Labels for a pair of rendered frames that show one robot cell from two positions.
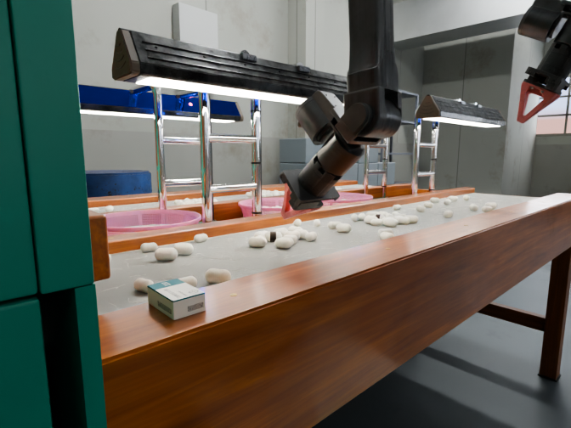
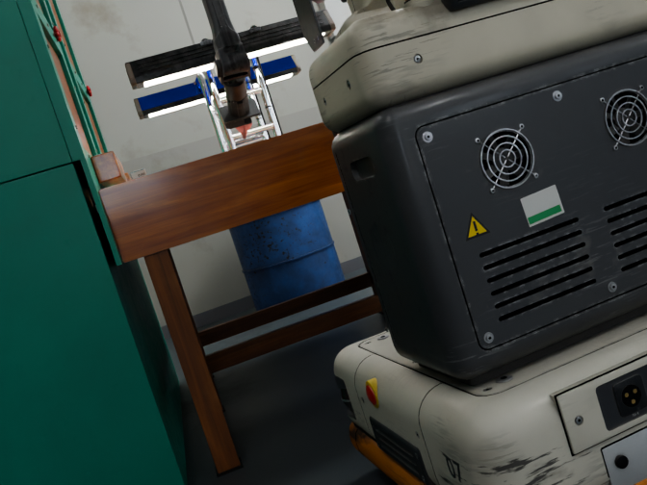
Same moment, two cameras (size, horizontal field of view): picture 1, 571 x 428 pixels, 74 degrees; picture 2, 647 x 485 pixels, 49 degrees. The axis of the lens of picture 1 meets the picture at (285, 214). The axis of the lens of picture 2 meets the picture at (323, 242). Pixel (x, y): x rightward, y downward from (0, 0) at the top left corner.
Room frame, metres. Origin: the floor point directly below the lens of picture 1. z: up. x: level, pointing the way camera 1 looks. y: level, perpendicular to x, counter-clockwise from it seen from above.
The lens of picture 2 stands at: (-0.96, -1.14, 0.62)
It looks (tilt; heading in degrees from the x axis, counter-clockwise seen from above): 5 degrees down; 31
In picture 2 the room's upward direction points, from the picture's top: 18 degrees counter-clockwise
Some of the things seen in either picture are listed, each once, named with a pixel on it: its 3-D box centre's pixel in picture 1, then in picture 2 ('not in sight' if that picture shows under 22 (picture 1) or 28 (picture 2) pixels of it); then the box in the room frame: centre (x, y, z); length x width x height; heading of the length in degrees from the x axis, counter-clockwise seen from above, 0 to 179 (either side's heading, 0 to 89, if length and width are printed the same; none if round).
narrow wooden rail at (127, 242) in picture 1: (352, 221); not in sight; (1.21, -0.21, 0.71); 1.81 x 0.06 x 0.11; 133
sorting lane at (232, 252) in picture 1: (402, 222); not in sight; (1.08, -0.33, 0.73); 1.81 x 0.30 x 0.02; 133
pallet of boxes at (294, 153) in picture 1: (338, 191); not in sight; (3.96, -0.56, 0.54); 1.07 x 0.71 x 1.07; 136
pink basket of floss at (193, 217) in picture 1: (146, 236); not in sight; (0.91, 0.34, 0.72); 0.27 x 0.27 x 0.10
